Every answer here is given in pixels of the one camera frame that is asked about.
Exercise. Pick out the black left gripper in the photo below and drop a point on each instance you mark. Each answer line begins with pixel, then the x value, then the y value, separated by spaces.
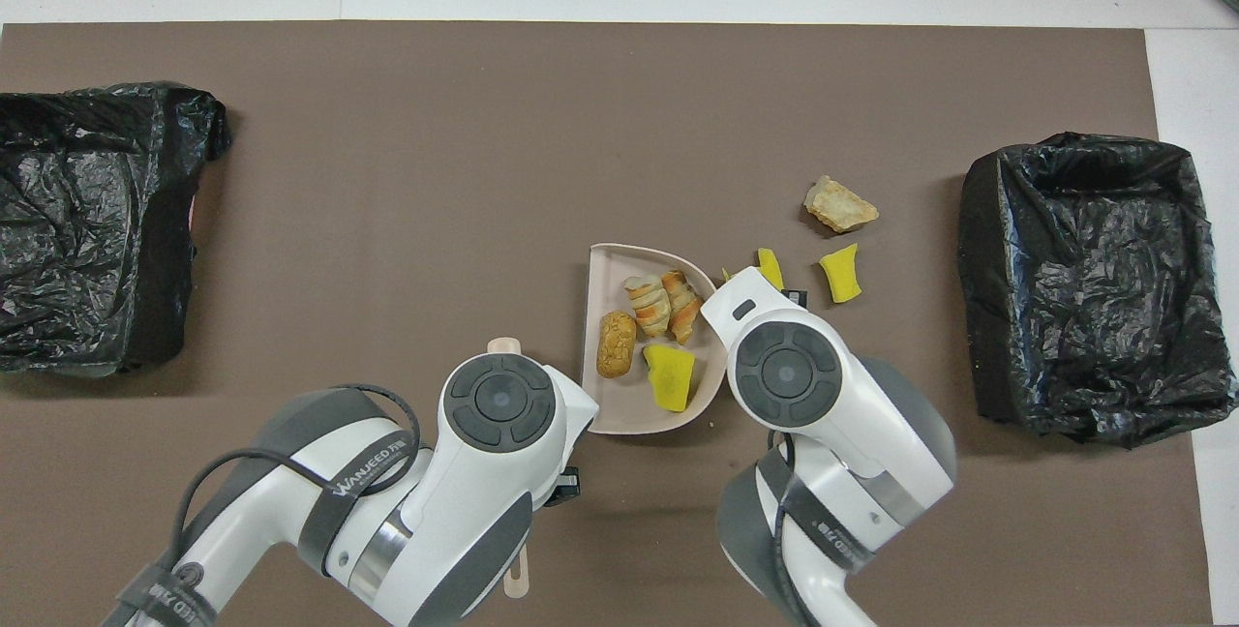
pixel 564 487

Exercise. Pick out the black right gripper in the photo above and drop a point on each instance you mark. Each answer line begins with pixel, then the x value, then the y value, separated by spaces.
pixel 796 300

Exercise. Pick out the notched yellow sponge piece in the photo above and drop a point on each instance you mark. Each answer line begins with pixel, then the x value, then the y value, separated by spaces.
pixel 770 269

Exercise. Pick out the curved yellow sponge piece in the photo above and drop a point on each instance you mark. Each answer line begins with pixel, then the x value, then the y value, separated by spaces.
pixel 840 277

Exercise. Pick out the beige plastic dustpan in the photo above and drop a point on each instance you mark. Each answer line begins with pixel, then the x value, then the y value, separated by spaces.
pixel 619 404

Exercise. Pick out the large pale bread chunk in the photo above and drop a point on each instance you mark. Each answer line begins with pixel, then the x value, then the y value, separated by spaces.
pixel 840 206

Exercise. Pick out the tan bread piece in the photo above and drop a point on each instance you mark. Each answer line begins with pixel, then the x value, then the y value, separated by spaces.
pixel 683 308

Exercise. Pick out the yellow sponge chunk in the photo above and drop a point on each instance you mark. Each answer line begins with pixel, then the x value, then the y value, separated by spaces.
pixel 670 377

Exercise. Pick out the pale cream bread piece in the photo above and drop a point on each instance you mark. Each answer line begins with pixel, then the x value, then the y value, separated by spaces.
pixel 647 306

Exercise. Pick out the brown round bread roll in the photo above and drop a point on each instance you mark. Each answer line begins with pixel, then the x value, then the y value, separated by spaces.
pixel 616 344

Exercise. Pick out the beige hand brush black bristles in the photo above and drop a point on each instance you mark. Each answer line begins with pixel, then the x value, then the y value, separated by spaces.
pixel 505 346

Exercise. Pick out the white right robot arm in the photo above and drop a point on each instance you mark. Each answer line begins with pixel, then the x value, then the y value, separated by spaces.
pixel 852 414

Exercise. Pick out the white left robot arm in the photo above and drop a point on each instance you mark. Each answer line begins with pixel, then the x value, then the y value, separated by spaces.
pixel 455 492

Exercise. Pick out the black bag lined bin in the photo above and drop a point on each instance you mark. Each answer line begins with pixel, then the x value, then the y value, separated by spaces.
pixel 1094 317
pixel 87 221

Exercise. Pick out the brown table mat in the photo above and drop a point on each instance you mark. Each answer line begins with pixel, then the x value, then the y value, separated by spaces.
pixel 387 172

